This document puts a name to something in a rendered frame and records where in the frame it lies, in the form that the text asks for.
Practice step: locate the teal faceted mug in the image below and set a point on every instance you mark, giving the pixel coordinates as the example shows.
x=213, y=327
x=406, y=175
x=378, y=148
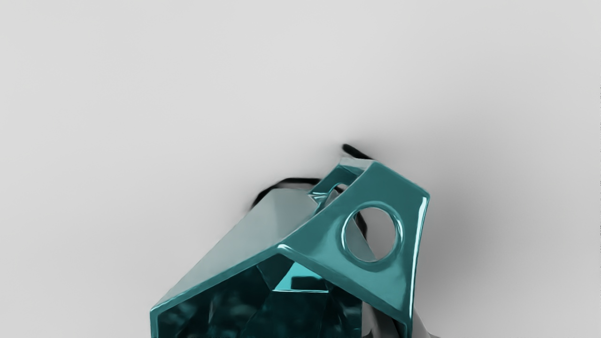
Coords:
x=253, y=244

